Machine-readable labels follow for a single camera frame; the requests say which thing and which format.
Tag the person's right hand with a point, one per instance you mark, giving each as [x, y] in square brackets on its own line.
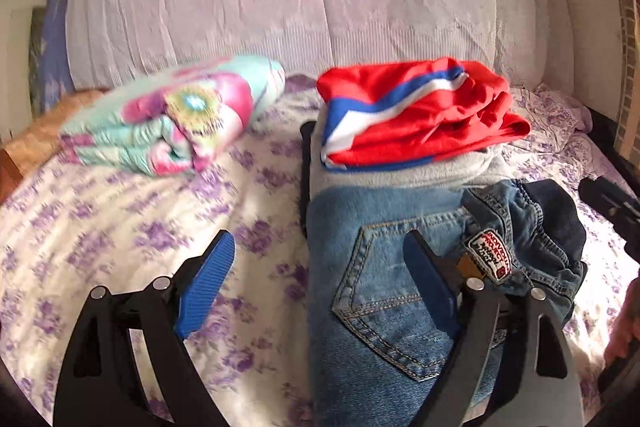
[626, 326]

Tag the folded red striped garment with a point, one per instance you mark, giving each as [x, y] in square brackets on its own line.
[384, 117]

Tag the folded black garment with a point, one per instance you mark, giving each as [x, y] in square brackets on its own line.
[306, 130]

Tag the folded floral pastel blanket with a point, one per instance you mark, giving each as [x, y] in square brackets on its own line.
[177, 120]

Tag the orange brown pillow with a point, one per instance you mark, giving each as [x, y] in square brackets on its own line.
[39, 142]

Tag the purple floral bedsheet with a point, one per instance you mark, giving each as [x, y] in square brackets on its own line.
[68, 228]

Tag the folded grey sweatpants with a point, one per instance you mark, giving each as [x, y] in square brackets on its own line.
[469, 169]

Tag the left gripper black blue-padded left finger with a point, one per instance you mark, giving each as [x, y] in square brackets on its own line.
[99, 383]

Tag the blue patterned pillow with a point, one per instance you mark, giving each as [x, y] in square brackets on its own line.
[49, 74]

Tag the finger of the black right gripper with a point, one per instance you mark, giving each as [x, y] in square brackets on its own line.
[616, 206]

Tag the blue denim jeans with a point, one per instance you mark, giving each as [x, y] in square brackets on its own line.
[380, 326]

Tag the beige brick-pattern curtain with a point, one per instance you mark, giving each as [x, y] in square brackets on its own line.
[627, 132]

